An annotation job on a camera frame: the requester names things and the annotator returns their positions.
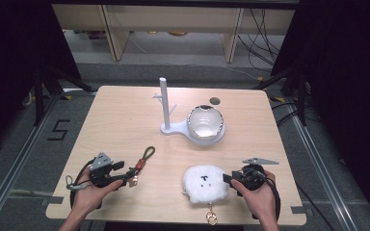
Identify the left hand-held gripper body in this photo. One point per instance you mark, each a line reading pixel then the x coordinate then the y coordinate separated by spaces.
pixel 100 174

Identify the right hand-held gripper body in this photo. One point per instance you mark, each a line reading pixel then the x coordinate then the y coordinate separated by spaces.
pixel 253 177

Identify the white fluffy pouch gold clasp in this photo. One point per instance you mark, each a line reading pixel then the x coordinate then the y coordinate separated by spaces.
pixel 205 184

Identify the person's right hand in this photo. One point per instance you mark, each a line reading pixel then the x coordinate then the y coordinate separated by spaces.
pixel 260 199

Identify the person's left hand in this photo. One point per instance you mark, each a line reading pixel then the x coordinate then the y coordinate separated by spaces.
pixel 88 197

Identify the grey tape strip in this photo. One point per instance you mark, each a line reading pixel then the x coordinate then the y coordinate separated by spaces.
pixel 298 210

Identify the white silver-rimmed bowl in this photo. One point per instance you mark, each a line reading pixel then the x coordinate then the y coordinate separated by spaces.
pixel 204 123

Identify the white jewelry stand with tray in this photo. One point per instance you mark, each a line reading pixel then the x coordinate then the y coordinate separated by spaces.
pixel 173 126

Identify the dark round table grommet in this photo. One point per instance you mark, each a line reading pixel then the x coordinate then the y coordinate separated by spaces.
pixel 215 101

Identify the black metal stand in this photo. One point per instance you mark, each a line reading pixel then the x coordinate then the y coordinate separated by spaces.
pixel 45 93
pixel 297 93

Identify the aluminium floor rail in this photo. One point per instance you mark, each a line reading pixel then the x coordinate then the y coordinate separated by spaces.
pixel 16 160
pixel 321 166

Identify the light wooden desk frame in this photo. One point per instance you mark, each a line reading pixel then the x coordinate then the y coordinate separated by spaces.
pixel 173 19

